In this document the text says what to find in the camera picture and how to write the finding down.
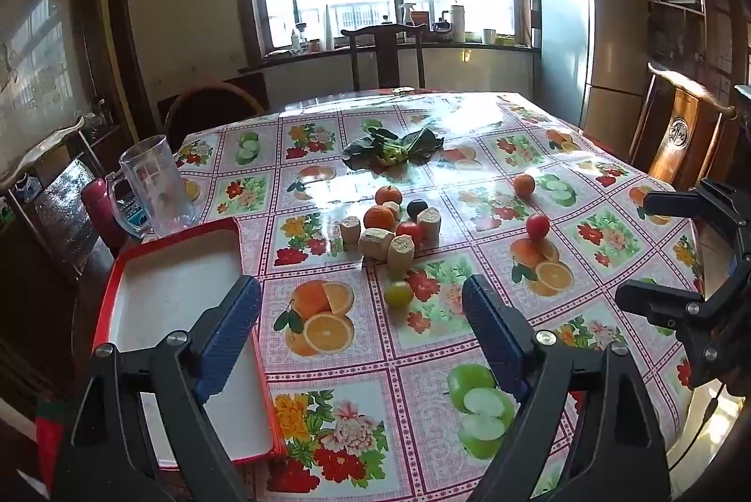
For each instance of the dark wooden chair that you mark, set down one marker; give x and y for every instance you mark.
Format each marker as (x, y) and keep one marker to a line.
(354, 62)

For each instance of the orange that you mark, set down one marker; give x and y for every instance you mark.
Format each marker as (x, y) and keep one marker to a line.
(524, 184)
(388, 195)
(380, 217)

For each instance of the red tray with white inside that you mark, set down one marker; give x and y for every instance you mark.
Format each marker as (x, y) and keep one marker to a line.
(176, 273)

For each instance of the peeled sugarcane piece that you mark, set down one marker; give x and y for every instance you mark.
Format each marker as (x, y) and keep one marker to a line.
(350, 230)
(394, 210)
(428, 225)
(401, 255)

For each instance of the white cup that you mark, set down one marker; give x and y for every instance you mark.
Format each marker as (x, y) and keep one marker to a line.
(489, 36)

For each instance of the red bottle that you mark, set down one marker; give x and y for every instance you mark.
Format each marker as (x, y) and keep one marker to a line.
(100, 214)

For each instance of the clear plastic mug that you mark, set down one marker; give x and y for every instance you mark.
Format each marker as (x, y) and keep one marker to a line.
(158, 185)

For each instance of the chair with curved brass rail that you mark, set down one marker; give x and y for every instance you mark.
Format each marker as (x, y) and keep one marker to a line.
(64, 208)

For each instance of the green lime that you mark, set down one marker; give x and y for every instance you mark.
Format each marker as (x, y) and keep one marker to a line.
(399, 294)

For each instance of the fruit and flower printed tablecloth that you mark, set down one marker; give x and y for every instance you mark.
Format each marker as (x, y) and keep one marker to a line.
(364, 361)

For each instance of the carved brown wooden chair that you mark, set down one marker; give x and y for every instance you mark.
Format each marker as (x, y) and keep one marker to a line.
(686, 126)

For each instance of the green cucumber slice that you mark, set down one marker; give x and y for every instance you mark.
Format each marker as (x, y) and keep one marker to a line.
(375, 242)

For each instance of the spray bottle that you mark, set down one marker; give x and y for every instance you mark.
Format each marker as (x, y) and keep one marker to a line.
(408, 13)

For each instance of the red tomato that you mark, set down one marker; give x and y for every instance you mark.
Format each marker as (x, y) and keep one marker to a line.
(409, 231)
(537, 226)

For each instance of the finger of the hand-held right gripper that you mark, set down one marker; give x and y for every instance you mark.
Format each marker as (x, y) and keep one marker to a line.
(669, 204)
(651, 299)

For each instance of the dark plum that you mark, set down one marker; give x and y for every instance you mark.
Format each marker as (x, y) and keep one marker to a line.
(416, 208)

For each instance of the round-backed wooden chair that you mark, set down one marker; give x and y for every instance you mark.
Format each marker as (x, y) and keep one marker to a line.
(214, 84)

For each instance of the bok choy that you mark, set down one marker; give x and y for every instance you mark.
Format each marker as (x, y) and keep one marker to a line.
(405, 144)

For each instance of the windowsill counter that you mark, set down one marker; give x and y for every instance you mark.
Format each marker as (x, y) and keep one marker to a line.
(469, 67)

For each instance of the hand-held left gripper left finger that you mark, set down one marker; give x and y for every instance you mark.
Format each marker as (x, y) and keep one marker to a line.
(232, 337)

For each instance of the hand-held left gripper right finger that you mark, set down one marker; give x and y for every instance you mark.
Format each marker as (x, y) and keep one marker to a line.
(493, 340)

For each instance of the silver refrigerator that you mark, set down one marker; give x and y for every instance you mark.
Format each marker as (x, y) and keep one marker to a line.
(587, 38)

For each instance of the red cloth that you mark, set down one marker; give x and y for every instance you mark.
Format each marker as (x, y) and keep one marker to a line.
(51, 437)

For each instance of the wooden framed glass panel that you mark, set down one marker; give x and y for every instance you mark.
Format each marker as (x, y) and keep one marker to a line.
(41, 50)

